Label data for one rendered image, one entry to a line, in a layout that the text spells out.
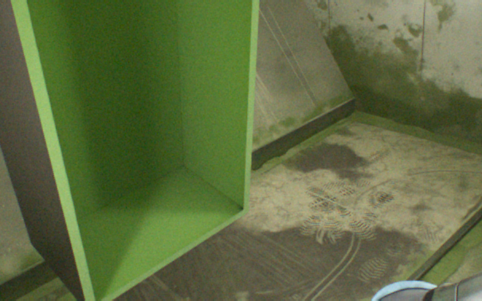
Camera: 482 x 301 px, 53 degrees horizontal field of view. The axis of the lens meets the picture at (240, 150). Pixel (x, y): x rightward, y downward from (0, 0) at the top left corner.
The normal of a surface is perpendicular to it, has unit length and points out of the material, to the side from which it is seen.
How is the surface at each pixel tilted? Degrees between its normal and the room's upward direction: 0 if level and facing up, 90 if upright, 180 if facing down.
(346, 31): 90
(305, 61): 57
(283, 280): 0
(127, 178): 102
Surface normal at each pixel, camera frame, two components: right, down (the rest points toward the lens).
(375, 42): -0.74, 0.38
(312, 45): 0.49, -0.25
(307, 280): -0.11, -0.88
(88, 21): 0.69, 0.43
